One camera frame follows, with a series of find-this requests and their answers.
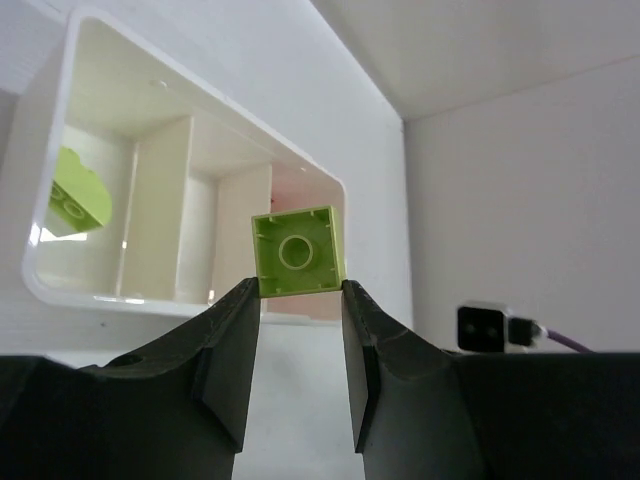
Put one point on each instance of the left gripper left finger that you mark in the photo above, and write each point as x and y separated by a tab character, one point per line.
175	408

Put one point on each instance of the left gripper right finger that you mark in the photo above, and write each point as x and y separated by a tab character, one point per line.
420	412

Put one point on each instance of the green lego brick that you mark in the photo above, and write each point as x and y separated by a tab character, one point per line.
298	252
79	201

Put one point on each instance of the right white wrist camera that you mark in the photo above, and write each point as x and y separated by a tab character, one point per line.
484	327

